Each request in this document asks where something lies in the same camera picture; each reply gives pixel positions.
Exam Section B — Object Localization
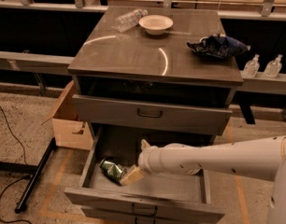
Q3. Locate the grey drawer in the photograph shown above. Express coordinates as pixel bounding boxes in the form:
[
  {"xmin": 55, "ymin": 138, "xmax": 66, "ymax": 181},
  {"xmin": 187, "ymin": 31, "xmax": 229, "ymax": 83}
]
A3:
[
  {"xmin": 72, "ymin": 94, "xmax": 232, "ymax": 135},
  {"xmin": 79, "ymin": 206, "xmax": 193, "ymax": 224}
]

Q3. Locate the grey top drawer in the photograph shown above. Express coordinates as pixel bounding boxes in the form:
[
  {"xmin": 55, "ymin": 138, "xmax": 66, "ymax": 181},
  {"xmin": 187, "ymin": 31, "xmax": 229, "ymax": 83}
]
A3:
[{"xmin": 72, "ymin": 94, "xmax": 232, "ymax": 135}]

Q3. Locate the right clear sanitizer bottle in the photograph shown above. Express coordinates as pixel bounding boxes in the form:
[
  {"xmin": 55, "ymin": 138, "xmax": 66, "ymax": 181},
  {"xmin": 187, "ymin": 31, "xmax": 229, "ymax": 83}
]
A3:
[{"xmin": 264, "ymin": 54, "xmax": 282, "ymax": 78}]

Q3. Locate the black metal floor stand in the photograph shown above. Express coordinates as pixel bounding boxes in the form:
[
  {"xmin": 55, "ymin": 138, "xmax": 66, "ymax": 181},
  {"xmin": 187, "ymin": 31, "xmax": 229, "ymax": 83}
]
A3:
[{"xmin": 0, "ymin": 138, "xmax": 56, "ymax": 214}]

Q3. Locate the open middle drawer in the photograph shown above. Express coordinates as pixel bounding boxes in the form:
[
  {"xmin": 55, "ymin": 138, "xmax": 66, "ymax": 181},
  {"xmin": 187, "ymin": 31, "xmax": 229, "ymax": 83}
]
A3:
[{"xmin": 64, "ymin": 125, "xmax": 224, "ymax": 224}]

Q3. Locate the clear plastic water bottle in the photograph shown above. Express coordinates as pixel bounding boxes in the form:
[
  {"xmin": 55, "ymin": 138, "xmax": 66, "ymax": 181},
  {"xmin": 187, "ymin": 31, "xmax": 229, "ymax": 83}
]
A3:
[{"xmin": 114, "ymin": 8, "xmax": 148, "ymax": 33}]

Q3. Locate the white ceramic bowl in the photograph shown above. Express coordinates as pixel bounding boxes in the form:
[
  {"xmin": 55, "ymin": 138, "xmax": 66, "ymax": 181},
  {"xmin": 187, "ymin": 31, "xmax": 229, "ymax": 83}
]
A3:
[{"xmin": 139, "ymin": 15, "xmax": 173, "ymax": 35}]

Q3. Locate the clear sanitizer bottle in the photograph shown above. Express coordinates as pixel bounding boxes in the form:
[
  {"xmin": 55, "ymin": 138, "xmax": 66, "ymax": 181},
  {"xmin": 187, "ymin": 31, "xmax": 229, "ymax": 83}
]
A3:
[
  {"xmin": 242, "ymin": 54, "xmax": 260, "ymax": 78},
  {"xmin": 264, "ymin": 54, "xmax": 282, "ymax": 78}
]

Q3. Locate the left clear sanitizer bottle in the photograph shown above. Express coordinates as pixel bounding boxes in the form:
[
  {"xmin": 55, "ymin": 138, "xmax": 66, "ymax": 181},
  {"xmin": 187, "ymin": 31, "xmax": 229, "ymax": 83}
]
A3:
[{"xmin": 242, "ymin": 54, "xmax": 260, "ymax": 78}]

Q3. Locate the grey metal shelf rail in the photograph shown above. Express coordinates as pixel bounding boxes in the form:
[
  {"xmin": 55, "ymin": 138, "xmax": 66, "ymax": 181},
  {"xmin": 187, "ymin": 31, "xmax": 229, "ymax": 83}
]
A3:
[{"xmin": 0, "ymin": 51, "xmax": 73, "ymax": 76}]

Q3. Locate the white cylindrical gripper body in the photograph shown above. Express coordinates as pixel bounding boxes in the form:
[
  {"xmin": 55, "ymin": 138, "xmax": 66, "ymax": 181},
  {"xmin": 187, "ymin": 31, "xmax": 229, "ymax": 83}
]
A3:
[{"xmin": 137, "ymin": 146, "xmax": 167, "ymax": 174}]

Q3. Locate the grey bottom drawer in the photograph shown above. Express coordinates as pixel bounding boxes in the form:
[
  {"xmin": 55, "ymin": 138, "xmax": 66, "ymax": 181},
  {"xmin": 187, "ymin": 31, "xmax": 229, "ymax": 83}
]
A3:
[{"xmin": 79, "ymin": 206, "xmax": 193, "ymax": 224}]

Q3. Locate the cardboard box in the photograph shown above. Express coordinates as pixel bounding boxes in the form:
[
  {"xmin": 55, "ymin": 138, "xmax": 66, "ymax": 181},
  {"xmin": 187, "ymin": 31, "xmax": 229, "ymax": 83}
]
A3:
[{"xmin": 44, "ymin": 81, "xmax": 93, "ymax": 150}]

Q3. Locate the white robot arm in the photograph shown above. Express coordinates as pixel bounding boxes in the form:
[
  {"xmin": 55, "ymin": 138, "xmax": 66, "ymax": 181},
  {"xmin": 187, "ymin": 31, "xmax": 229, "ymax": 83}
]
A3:
[{"xmin": 121, "ymin": 135, "xmax": 286, "ymax": 224}]

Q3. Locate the black floor cable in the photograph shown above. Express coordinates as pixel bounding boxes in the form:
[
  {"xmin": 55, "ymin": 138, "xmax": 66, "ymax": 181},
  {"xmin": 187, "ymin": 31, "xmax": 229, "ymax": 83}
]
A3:
[{"xmin": 0, "ymin": 100, "xmax": 33, "ymax": 224}]

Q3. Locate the grey drawer cabinet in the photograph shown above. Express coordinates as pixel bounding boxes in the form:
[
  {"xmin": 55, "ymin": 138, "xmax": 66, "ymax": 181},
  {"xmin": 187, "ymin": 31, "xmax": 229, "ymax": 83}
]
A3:
[{"xmin": 67, "ymin": 6, "xmax": 244, "ymax": 139}]

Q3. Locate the blue chip bag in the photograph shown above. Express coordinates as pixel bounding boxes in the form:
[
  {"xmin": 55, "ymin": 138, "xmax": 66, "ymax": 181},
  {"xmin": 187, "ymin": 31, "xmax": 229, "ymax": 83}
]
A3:
[{"xmin": 187, "ymin": 34, "xmax": 250, "ymax": 60}]

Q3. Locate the green crushed soda can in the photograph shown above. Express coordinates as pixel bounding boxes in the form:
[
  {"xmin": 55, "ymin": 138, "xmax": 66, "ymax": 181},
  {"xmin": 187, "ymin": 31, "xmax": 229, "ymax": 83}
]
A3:
[{"xmin": 99, "ymin": 159, "xmax": 126, "ymax": 183}]

